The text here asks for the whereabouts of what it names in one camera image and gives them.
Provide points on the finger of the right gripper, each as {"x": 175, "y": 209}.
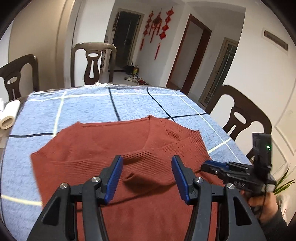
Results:
{"x": 220, "y": 173}
{"x": 214, "y": 164}

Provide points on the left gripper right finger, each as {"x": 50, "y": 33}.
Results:
{"x": 235, "y": 220}

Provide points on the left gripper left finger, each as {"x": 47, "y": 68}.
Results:
{"x": 59, "y": 221}

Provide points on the rust red knit sweater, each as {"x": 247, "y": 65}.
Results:
{"x": 147, "y": 203}

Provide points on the person's right hand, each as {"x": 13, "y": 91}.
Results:
{"x": 267, "y": 202}

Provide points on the green potted plant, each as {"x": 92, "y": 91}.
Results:
{"x": 283, "y": 184}

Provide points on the dark wooden chair right side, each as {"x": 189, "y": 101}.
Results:
{"x": 242, "y": 114}

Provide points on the dark wooden chair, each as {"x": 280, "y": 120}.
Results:
{"x": 11, "y": 73}
{"x": 93, "y": 51}
{"x": 242, "y": 114}

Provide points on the blue checked tablecloth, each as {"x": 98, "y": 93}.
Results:
{"x": 45, "y": 114}

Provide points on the white paper roll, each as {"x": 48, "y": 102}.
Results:
{"x": 8, "y": 115}

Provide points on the dark wooden chair far centre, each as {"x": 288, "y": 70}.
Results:
{"x": 93, "y": 51}

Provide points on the red Chinese knot decoration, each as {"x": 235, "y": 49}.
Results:
{"x": 156, "y": 27}

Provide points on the dark wooden chair far left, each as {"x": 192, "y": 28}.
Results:
{"x": 11, "y": 73}

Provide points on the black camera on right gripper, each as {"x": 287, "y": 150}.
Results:
{"x": 262, "y": 150}

